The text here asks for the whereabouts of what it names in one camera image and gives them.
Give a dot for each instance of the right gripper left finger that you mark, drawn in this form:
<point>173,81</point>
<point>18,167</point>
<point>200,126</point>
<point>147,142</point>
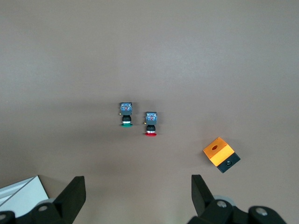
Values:
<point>70,200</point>

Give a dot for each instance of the green push button switch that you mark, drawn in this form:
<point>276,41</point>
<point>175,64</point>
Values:
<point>126,110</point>

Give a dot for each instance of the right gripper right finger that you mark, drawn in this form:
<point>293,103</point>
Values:
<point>203,200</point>

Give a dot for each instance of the white drawer cabinet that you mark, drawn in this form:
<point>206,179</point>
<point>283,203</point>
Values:
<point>23,193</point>

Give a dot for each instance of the orange and black button box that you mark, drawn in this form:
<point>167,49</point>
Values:
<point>218,151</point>

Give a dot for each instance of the red push button switch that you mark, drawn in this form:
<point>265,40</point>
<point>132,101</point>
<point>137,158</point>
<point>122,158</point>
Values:
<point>150,119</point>

